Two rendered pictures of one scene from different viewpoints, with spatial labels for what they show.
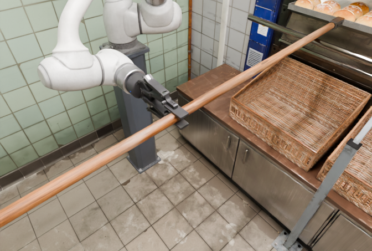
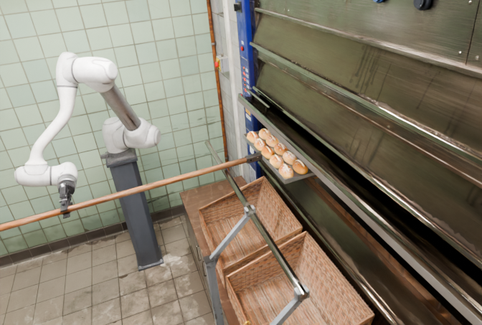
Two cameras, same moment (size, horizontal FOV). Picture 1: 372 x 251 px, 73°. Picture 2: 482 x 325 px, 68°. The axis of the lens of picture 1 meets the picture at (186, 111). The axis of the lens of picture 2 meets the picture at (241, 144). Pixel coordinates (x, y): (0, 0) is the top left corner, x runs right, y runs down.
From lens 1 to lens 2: 1.44 m
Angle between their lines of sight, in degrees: 22
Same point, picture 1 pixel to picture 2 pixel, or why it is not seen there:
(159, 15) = (133, 137)
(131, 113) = (125, 209)
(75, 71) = (31, 176)
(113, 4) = (105, 126)
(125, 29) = (114, 143)
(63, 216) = (61, 292)
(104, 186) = (104, 275)
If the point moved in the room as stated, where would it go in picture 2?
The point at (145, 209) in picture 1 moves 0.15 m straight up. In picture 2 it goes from (125, 304) to (120, 290)
